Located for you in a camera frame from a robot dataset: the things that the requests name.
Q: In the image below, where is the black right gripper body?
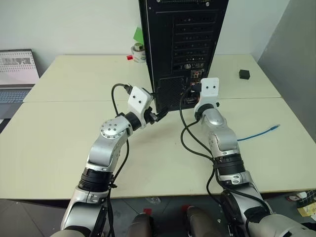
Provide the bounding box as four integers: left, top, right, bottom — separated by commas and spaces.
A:
186, 82, 202, 104

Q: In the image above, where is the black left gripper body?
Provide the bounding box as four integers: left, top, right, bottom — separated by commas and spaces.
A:
144, 106, 159, 125

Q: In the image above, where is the black computer tower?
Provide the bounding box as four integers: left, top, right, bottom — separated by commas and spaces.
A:
138, 0, 229, 113

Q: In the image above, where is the white tape roll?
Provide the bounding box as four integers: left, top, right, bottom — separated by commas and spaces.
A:
130, 42, 146, 64

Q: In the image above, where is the green paper sheet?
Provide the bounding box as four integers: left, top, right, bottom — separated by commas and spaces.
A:
132, 26, 145, 43

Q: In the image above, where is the dark rounded shape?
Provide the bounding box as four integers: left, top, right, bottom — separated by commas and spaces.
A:
184, 205, 218, 237
127, 213, 155, 237

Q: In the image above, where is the grey open laptop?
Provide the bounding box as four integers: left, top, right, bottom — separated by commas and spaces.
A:
0, 48, 40, 119

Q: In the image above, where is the yellow cardboard box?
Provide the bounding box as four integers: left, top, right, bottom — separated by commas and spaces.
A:
297, 204, 316, 218

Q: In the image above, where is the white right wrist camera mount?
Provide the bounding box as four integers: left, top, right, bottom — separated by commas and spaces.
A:
194, 77, 221, 115

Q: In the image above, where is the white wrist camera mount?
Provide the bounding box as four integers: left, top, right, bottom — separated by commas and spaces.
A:
126, 86, 154, 129
194, 77, 221, 115

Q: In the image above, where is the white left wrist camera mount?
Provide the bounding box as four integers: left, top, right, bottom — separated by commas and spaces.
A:
126, 86, 154, 129

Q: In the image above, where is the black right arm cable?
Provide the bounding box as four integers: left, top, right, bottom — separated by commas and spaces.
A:
178, 85, 270, 237

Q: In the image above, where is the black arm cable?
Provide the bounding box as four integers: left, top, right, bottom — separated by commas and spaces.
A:
178, 85, 270, 237
106, 83, 157, 237

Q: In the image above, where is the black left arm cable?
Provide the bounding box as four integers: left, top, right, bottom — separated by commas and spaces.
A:
106, 83, 157, 237

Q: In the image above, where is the blue ethernet cable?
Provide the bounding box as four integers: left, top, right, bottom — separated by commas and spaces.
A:
237, 124, 281, 142

